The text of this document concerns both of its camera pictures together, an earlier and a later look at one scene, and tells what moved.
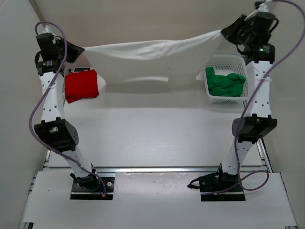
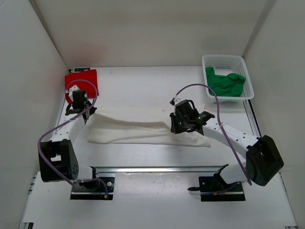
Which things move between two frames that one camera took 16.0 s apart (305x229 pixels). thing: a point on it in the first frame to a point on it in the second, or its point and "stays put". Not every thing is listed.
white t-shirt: x=177 y=59 to x=105 y=129
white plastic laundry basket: x=223 y=65 stays put
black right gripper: x=229 y=33 to x=175 y=129
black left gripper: x=75 y=51 to x=92 y=110
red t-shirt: x=81 y=85 stays put
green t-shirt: x=231 y=85 stays put
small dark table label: x=77 y=69 stays put
